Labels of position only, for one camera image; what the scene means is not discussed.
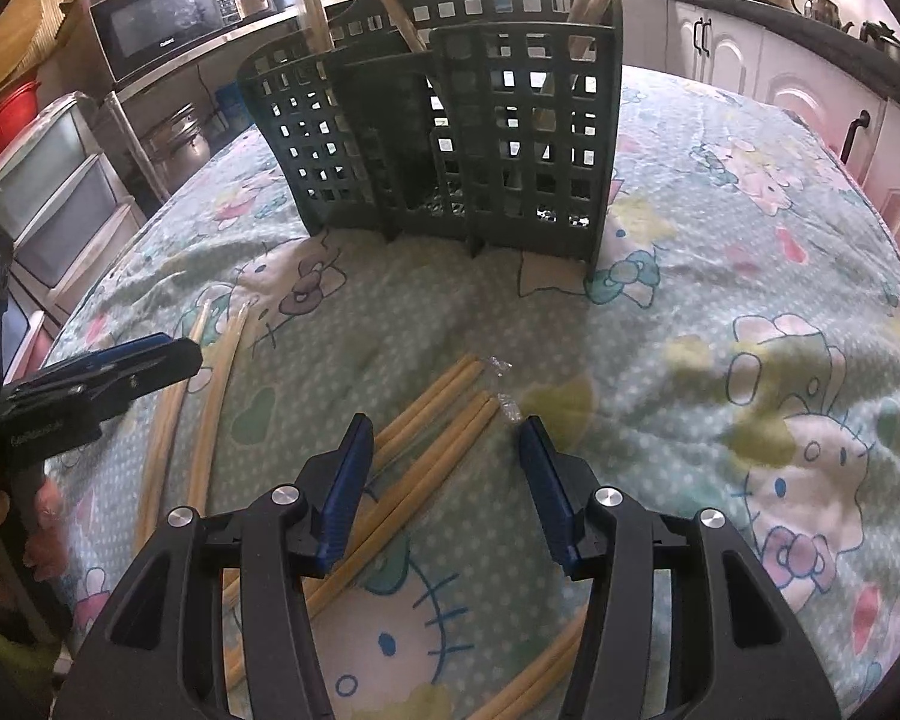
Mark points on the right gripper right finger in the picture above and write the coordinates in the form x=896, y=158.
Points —
x=737, y=649

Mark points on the metal kitchen shelf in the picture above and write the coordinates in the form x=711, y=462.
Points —
x=192, y=77

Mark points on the person left hand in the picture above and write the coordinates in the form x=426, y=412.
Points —
x=45, y=552

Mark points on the plastic drawer tower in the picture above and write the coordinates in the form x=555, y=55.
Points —
x=69, y=215

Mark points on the red plastic basin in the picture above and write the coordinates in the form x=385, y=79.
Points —
x=17, y=110

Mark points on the Hello Kitty tablecloth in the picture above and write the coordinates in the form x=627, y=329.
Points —
x=737, y=347

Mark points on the stainless steel pot stack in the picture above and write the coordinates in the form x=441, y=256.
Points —
x=178, y=146

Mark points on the round bamboo tray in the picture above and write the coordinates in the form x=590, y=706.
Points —
x=28, y=30

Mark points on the black microwave oven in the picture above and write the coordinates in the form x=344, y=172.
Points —
x=136, y=35

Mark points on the dark green utensil holder basket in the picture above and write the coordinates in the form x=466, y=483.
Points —
x=500, y=131

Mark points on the steel kettle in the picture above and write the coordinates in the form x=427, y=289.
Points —
x=823, y=11

